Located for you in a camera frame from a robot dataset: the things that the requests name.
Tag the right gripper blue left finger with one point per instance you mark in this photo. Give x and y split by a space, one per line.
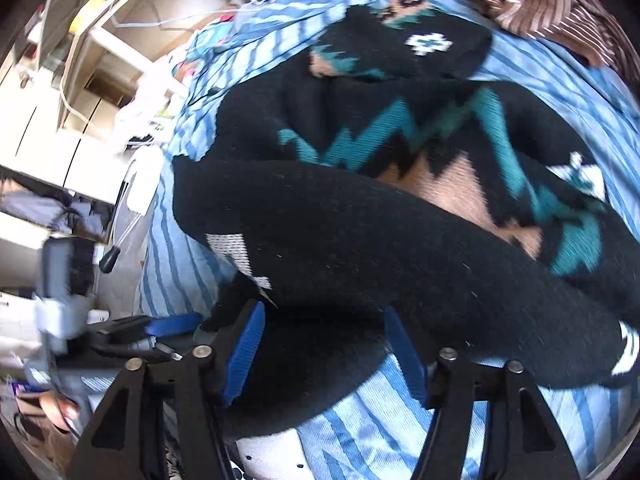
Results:
125 437

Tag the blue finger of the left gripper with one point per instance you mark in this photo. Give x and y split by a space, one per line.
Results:
170 326

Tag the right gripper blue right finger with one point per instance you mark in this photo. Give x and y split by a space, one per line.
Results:
522 439

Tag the black patterned knit sweater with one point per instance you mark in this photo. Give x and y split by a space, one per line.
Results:
371 170

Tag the blue striped bed sheet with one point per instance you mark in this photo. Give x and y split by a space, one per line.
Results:
378 430

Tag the white round stool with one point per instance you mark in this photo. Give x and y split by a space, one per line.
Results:
143 177

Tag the white shelf unit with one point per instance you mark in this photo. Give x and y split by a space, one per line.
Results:
89 82

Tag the brown striped garment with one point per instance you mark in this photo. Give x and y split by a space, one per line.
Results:
585 27

